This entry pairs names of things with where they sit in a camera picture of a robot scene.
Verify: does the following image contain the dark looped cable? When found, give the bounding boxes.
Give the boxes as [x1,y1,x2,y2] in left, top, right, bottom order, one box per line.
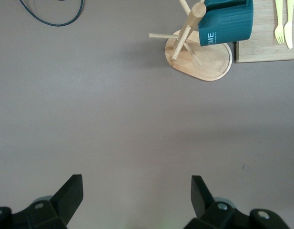
[18,0,85,27]

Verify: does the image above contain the yellow plastic knife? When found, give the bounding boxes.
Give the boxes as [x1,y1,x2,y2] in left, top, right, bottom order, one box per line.
[283,0,294,50]

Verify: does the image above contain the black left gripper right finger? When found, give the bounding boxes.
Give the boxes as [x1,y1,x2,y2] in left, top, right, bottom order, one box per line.
[183,175,290,229]

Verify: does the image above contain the bamboo cutting board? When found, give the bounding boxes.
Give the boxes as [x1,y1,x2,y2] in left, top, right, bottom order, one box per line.
[233,0,294,64]

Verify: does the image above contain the teal ceramic cup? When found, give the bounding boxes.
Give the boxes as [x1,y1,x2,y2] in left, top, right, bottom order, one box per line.
[198,0,254,47]

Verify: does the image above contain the yellow plastic fork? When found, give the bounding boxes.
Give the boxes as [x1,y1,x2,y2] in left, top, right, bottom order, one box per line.
[274,0,286,45]

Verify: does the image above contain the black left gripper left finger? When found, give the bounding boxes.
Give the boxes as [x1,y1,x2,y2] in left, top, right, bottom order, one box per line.
[0,174,84,229]

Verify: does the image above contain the wooden mug tree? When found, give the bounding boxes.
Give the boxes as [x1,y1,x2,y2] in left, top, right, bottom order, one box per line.
[148,0,233,82]

